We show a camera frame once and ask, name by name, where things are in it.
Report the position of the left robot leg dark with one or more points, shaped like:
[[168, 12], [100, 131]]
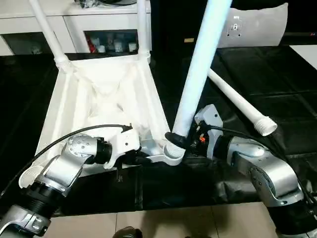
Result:
[[128, 232]]

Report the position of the dark clutter on cabinet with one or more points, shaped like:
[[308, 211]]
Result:
[[86, 3]]

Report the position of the white flat board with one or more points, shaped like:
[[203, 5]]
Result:
[[307, 53]]

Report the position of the black work mat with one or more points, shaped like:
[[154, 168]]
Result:
[[272, 81]]

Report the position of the white plastic table top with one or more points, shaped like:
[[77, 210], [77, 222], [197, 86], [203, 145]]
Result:
[[111, 86]]

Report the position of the white cabinet with glass doors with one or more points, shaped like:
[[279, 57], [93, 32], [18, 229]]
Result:
[[99, 22]]

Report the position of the small white jar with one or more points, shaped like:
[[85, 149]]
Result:
[[101, 48], [132, 47], [119, 47]]

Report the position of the black cabinet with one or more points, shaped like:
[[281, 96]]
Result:
[[173, 22]]

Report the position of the white plastic table leg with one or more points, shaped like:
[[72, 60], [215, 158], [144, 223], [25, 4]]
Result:
[[144, 29], [49, 34], [237, 99], [198, 62]]

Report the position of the small tan label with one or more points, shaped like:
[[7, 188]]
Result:
[[189, 40]]

